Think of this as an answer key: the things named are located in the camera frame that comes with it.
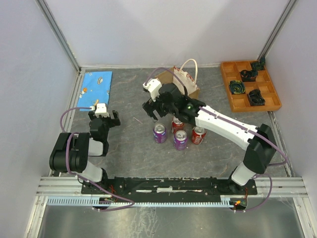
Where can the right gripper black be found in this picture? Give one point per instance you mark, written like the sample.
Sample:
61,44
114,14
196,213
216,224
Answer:
150,106

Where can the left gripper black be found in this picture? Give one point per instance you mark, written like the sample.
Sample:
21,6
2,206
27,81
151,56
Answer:
113,122

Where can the purple soda can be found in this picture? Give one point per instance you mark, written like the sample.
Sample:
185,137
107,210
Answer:
180,140
159,131

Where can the red cola can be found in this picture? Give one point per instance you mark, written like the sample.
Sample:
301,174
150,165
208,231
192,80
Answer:
198,134
176,125

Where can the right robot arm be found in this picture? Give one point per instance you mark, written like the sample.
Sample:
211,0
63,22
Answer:
257,142

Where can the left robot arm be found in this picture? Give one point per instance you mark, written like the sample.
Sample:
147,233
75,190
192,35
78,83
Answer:
70,153

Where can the blue patterned cloth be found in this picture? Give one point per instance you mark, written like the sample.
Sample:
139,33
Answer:
95,89

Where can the rolled green blue sock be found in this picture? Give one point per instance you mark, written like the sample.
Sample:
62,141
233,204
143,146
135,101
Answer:
237,87

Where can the rolled dark sock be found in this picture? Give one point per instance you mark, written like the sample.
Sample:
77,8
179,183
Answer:
248,75

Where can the rolled black sock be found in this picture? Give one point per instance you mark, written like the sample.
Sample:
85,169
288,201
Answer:
255,98

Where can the rolled sock in corner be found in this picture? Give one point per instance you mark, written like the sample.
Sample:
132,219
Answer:
258,65

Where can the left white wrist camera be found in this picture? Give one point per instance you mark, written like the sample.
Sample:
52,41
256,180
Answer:
100,110

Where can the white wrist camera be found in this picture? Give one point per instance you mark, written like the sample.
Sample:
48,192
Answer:
152,86
100,110

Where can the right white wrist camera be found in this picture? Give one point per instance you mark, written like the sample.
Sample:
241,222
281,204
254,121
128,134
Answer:
152,86

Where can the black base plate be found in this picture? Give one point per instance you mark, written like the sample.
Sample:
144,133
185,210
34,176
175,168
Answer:
165,190

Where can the blue slotted cable duct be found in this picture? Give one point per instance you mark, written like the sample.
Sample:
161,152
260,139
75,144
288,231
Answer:
96,202

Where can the aluminium frame rail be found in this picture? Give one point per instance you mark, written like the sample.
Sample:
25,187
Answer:
281,187

